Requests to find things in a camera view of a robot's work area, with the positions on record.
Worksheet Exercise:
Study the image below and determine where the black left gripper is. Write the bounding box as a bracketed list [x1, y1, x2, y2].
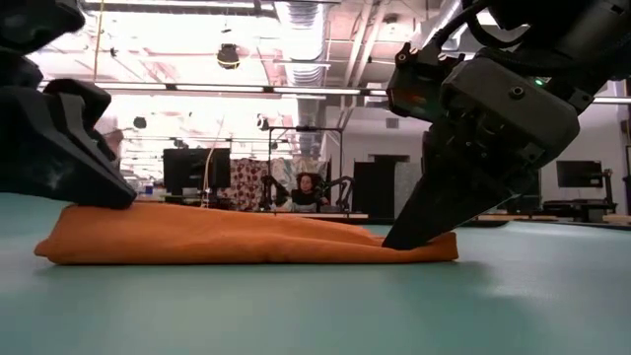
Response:
[0, 0, 138, 209]

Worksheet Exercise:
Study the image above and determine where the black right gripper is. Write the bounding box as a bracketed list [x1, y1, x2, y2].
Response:
[382, 56, 582, 251]

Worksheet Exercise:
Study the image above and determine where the orange towel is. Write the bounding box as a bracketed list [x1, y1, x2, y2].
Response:
[33, 200, 460, 266]

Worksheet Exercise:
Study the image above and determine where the black cabinet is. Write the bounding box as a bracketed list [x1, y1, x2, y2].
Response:
[351, 154, 411, 221]

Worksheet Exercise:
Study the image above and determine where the black monitor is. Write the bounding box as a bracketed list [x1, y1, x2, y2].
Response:
[162, 147, 232, 196]
[555, 160, 604, 189]

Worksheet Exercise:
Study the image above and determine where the black desk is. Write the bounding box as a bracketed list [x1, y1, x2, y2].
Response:
[541, 167, 620, 224]

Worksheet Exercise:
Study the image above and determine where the person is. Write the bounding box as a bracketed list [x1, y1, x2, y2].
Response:
[289, 172, 332, 214]

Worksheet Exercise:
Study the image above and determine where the ceiling light bar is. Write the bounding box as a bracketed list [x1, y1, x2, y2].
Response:
[93, 81, 390, 98]

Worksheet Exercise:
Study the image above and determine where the patterned hanging cloth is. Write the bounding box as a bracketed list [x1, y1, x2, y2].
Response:
[219, 156, 329, 213]

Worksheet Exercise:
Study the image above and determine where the yellow hanging cable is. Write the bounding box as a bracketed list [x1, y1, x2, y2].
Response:
[92, 0, 105, 83]

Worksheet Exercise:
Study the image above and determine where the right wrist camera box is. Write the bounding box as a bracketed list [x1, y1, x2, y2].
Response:
[386, 41, 465, 124]

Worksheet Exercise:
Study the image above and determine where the black frame stand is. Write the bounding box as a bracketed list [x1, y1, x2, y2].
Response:
[266, 125, 345, 214]

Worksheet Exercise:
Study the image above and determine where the silver ventilation duct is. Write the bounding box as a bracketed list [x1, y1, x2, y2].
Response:
[273, 0, 327, 154]

